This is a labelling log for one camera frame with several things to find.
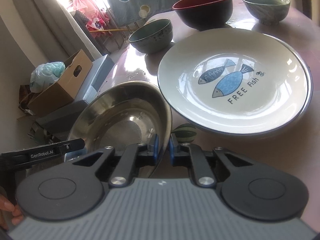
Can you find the white fish print plate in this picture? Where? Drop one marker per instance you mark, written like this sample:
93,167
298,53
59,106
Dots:
236,81

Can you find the beige curtain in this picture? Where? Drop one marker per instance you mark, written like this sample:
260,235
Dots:
54,29

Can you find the pink hanging clothes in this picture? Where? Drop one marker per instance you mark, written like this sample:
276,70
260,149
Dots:
95,19

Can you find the teal plastic bag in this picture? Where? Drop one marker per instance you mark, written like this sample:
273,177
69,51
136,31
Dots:
45,75

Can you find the person's hand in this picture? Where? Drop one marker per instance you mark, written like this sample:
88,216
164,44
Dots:
7,206

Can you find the grey storage box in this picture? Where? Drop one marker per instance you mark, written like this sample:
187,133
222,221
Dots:
60,122

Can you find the red and black bowl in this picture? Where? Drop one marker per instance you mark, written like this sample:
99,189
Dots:
204,14

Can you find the dark green ceramic bowl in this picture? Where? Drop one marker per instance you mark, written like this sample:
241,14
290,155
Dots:
152,37

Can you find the grey green ceramic bowl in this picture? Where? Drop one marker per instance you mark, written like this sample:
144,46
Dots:
268,12

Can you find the stainless steel bowl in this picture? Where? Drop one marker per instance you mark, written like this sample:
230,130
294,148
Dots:
128,113

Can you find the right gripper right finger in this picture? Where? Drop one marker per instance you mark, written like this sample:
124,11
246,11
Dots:
205,168

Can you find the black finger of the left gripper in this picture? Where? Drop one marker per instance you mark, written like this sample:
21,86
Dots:
24,158

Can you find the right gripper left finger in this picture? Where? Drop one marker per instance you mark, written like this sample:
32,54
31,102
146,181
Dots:
118,168

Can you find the brown cardboard box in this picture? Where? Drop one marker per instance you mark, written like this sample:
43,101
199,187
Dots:
65,89

